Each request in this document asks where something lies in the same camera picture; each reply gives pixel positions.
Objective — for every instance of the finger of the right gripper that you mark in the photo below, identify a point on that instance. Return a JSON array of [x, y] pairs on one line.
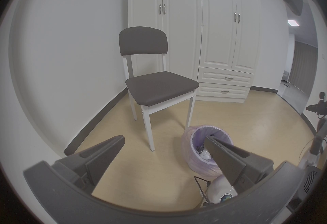
[[314, 109]]

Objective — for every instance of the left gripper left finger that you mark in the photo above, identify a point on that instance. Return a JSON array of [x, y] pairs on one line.
[[102, 159]]

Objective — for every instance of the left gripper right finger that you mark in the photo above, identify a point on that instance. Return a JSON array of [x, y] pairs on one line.
[[230, 161]]

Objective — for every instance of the clear printed wrapper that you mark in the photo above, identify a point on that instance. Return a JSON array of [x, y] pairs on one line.
[[207, 156]]

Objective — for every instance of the white trash bin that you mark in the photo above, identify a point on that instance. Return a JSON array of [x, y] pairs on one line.
[[204, 169]]

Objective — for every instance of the black plastic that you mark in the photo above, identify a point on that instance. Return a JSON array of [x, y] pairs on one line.
[[199, 148]]

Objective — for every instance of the purple plastic bag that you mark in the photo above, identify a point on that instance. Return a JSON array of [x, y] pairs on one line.
[[186, 141]]

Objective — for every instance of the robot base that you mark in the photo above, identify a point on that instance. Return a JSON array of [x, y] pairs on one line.
[[219, 187]]

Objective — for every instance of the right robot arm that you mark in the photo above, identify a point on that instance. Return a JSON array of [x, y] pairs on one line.
[[318, 141]]

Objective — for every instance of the grey curtain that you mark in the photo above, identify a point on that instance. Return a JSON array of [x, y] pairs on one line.
[[304, 70]]

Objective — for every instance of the square ceiling light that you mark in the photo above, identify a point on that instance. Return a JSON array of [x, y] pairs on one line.
[[293, 23]]

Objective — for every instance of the white chair grey padded seat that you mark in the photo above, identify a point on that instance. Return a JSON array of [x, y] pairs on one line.
[[143, 41]]

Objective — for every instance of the white wardrobe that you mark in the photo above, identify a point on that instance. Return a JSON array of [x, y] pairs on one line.
[[217, 26]]

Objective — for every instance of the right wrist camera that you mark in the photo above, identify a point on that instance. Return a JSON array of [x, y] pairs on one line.
[[322, 96]]

